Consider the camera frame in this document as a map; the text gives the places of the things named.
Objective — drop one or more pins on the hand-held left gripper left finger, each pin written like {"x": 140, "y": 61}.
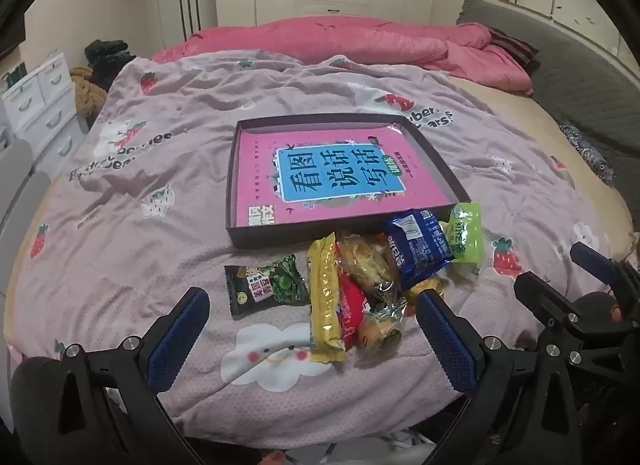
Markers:
{"x": 181, "y": 335}

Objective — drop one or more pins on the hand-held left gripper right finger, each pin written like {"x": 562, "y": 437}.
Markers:
{"x": 445, "y": 340}

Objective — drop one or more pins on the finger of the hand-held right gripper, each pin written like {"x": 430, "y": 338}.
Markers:
{"x": 545, "y": 297}
{"x": 595, "y": 265}

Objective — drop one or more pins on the clear brown pastry packet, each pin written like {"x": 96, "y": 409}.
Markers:
{"x": 381, "y": 331}

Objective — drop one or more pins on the blue cookie packet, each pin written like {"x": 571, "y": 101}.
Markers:
{"x": 415, "y": 250}

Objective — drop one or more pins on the red snack packet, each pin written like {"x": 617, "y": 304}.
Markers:
{"x": 352, "y": 312}

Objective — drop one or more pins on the black green pea packet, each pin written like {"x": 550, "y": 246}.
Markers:
{"x": 265, "y": 287}

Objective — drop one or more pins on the green candy packet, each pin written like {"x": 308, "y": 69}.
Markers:
{"x": 466, "y": 232}

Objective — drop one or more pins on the clear crispy snack packet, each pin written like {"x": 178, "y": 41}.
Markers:
{"x": 365, "y": 265}

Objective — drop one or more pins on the yellow candy stick packet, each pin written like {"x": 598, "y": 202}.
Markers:
{"x": 325, "y": 295}

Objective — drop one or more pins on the dark cardboard tray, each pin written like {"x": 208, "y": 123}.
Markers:
{"x": 280, "y": 235}

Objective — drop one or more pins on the strawberry printed blanket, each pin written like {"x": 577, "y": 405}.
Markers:
{"x": 150, "y": 245}

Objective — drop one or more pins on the patterned dark cloth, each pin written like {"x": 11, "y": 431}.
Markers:
{"x": 587, "y": 152}

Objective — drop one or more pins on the beige bed sheet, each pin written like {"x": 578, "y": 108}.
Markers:
{"x": 515, "y": 115}

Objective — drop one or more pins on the pink book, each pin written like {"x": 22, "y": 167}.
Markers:
{"x": 260, "y": 170}

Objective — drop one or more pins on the grey padded headboard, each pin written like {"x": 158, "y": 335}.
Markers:
{"x": 575, "y": 80}

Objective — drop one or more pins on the striped pillow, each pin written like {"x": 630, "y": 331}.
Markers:
{"x": 515, "y": 47}

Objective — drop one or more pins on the white drawer cabinet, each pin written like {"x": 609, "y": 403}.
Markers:
{"x": 45, "y": 105}

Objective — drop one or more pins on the dark clothes pile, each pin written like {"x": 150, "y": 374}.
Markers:
{"x": 107, "y": 60}

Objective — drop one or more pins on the pink quilt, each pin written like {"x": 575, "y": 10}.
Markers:
{"x": 325, "y": 40}

